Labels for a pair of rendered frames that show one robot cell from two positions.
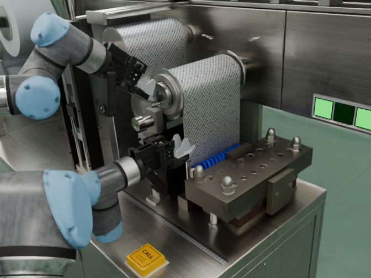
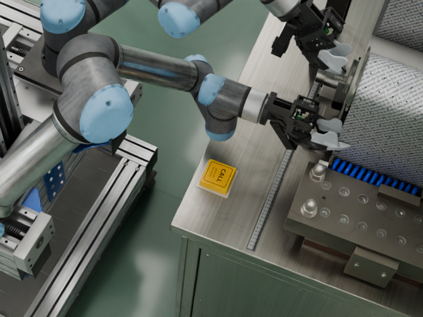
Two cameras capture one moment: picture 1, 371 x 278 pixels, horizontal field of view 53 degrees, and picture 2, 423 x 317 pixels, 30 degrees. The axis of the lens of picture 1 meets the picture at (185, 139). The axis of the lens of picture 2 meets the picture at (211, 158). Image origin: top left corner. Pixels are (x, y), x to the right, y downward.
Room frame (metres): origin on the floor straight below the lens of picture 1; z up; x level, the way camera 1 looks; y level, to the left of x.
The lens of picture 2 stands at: (0.16, -0.66, 2.60)
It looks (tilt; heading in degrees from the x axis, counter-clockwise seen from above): 59 degrees down; 55
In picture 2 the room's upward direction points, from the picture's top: 8 degrees clockwise
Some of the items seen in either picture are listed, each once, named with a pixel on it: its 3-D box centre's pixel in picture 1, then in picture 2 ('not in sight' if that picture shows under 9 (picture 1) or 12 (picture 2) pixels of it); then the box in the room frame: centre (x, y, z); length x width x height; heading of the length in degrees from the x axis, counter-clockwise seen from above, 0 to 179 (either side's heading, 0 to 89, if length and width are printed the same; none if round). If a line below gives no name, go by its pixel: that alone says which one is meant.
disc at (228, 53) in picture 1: (227, 73); not in sight; (1.16, -0.14, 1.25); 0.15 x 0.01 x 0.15; 41
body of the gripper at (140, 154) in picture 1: (151, 157); (289, 116); (0.87, 0.09, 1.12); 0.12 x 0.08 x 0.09; 131
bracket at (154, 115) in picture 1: (153, 158); (326, 111); (0.99, 0.10, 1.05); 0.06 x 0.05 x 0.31; 131
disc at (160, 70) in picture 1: (165, 94); (357, 78); (0.99, 0.05, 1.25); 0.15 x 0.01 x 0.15; 41
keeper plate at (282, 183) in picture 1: (280, 191); (370, 268); (0.90, -0.27, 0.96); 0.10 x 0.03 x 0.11; 131
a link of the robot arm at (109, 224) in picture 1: (99, 218); (218, 113); (0.77, 0.23, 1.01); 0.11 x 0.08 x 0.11; 87
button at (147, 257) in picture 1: (146, 259); (218, 177); (0.72, 0.12, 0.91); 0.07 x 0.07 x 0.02; 41
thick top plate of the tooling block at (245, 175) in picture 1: (252, 171); (378, 225); (0.96, -0.19, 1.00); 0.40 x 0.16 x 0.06; 131
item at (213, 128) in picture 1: (213, 131); (388, 153); (1.03, -0.09, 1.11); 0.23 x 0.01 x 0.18; 131
